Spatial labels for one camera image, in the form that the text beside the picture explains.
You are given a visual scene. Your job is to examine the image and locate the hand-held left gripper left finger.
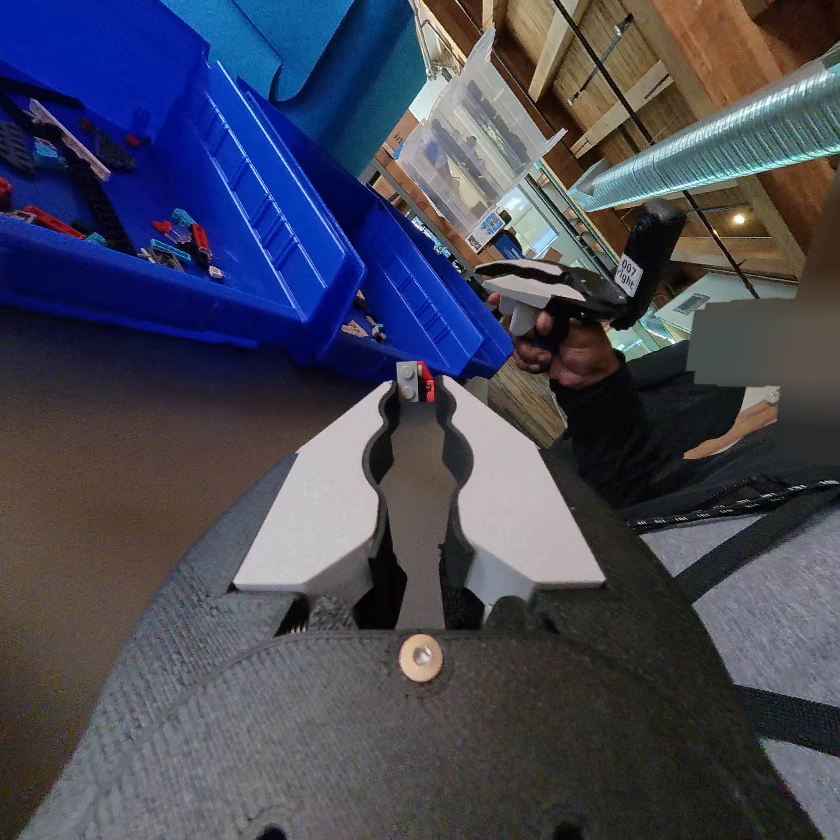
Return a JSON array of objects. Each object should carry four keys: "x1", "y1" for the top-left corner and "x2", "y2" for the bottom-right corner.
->
[{"x1": 232, "y1": 382, "x2": 400, "y2": 595}]

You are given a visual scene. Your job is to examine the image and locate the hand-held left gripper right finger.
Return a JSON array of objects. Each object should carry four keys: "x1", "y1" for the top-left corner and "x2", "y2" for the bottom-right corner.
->
[{"x1": 436, "y1": 377, "x2": 609, "y2": 611}]

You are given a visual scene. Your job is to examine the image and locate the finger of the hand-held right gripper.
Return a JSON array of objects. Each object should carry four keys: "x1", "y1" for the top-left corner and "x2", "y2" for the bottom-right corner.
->
[
  {"x1": 484, "y1": 274, "x2": 567, "y2": 305},
  {"x1": 472, "y1": 259, "x2": 573, "y2": 281}
]

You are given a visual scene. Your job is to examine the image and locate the small black red brick assembly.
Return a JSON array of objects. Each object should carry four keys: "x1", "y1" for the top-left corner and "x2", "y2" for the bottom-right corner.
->
[{"x1": 395, "y1": 360, "x2": 436, "y2": 403}]

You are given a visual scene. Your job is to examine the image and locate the pile of mixed toy bricks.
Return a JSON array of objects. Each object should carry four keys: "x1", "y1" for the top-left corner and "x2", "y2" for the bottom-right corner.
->
[
  {"x1": 0, "y1": 77, "x2": 228, "y2": 284},
  {"x1": 340, "y1": 290, "x2": 389, "y2": 347}
]

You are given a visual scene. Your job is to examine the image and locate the person's right forearm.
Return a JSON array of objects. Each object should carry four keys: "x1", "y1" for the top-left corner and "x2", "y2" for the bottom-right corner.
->
[{"x1": 550, "y1": 341, "x2": 778, "y2": 508}]

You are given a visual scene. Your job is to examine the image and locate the grey desk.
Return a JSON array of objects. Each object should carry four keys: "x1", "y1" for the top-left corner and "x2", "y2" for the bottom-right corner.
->
[{"x1": 0, "y1": 304, "x2": 547, "y2": 840}]

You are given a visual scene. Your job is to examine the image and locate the person's right hand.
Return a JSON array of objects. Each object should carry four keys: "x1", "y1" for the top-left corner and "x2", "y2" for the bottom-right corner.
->
[{"x1": 487, "y1": 293, "x2": 624, "y2": 391}]

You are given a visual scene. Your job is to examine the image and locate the blue cardboard box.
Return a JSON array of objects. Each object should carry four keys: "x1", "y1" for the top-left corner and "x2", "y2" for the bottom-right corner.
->
[{"x1": 466, "y1": 210, "x2": 527, "y2": 265}]

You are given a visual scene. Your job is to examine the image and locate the clear plastic storage box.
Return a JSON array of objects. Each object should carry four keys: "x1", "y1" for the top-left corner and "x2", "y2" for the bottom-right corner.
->
[{"x1": 395, "y1": 28, "x2": 570, "y2": 242}]

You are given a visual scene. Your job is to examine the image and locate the large blue plastic bin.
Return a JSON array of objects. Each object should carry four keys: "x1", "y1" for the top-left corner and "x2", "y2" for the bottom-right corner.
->
[{"x1": 0, "y1": 0, "x2": 370, "y2": 350}]

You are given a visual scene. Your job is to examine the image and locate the person's grey sweater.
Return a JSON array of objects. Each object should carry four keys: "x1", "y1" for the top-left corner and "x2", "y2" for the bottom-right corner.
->
[{"x1": 638, "y1": 489, "x2": 840, "y2": 840}]

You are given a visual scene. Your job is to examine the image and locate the blue felt bag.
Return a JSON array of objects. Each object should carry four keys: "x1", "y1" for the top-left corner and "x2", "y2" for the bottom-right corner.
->
[{"x1": 159, "y1": 0, "x2": 429, "y2": 179}]

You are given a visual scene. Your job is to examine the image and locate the silver ventilation duct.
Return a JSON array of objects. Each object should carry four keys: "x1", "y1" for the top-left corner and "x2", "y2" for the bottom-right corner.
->
[{"x1": 566, "y1": 61, "x2": 840, "y2": 215}]

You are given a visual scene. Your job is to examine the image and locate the black harness strap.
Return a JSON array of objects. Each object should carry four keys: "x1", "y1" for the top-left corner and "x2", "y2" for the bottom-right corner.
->
[{"x1": 675, "y1": 504, "x2": 840, "y2": 757}]

